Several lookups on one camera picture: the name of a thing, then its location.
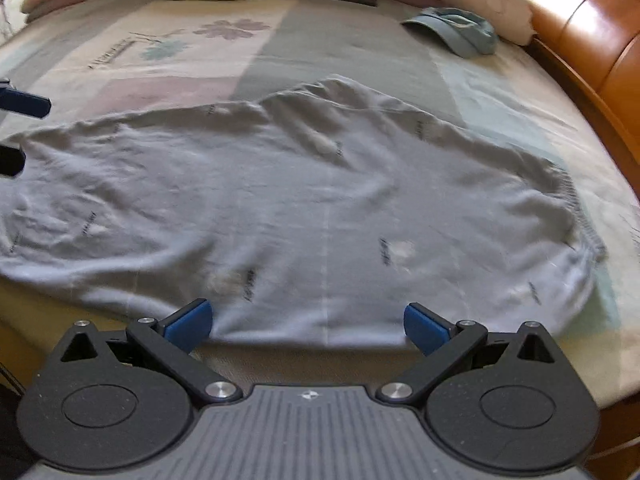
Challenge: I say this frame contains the grey-blue pants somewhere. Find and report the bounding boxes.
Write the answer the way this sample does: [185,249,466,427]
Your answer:
[1,76,605,349]

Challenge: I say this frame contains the patchwork bed sheet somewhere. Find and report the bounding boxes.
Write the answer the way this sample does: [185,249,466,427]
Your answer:
[1,0,616,384]

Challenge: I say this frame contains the blue baseball cap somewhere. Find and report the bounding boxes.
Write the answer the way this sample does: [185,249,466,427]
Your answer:
[401,6,499,58]

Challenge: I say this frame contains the wooden headboard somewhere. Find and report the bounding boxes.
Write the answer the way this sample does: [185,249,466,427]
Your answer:
[527,0,639,479]

